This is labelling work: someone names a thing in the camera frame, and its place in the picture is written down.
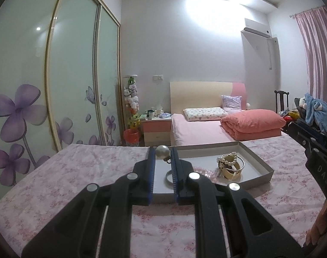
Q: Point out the large silver bangle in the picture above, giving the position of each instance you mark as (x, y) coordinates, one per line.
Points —
(243, 164)

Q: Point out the pink bed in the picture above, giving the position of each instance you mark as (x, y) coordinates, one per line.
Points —
(195, 130)

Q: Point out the pile of toys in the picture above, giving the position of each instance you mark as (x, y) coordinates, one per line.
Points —
(291, 114)

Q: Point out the red waste basket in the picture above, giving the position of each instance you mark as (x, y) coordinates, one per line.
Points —
(131, 137)

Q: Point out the tube of plush toys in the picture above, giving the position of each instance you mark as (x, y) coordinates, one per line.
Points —
(132, 102)

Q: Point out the wall socket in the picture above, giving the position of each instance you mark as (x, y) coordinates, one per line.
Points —
(158, 77)

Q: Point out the white patterned pillow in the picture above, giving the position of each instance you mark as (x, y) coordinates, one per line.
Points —
(203, 113)

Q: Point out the tissue box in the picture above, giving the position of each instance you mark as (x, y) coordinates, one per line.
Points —
(160, 110)

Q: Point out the grey cardboard tray box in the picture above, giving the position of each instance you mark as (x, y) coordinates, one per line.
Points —
(257, 166)

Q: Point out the purple pillow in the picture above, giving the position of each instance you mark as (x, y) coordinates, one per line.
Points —
(232, 103)

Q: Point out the pearl earring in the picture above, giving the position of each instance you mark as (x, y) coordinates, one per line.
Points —
(162, 151)

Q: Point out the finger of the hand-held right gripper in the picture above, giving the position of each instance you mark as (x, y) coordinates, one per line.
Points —
(322, 137)
(304, 139)

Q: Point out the white wall pipe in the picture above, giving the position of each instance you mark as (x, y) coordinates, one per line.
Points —
(269, 53)

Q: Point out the cream and pink headboard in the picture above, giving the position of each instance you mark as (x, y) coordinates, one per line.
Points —
(198, 94)

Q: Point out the black wooden chair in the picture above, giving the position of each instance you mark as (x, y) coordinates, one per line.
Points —
(281, 99)

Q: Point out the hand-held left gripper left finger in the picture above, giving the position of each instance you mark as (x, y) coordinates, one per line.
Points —
(151, 177)

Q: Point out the blue plush blanket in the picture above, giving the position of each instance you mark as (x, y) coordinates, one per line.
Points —
(318, 110)

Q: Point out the flower print sliding wardrobe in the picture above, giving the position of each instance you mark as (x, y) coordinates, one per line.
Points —
(72, 72)

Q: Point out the pink bedside cabinet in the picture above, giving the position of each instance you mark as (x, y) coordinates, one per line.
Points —
(156, 130)

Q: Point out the person's right hand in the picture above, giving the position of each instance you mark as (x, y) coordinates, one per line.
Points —
(326, 223)

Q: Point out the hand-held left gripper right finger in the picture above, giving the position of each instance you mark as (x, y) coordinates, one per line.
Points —
(175, 177)

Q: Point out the floral bed sheet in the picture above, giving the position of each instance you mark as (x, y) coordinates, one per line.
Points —
(72, 172)

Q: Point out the white air conditioner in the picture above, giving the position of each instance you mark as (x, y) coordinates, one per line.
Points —
(257, 29)

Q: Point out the pink curtain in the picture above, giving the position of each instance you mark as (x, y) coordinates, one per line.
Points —
(319, 53)

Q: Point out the folded pink quilt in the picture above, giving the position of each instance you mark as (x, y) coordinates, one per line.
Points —
(254, 123)

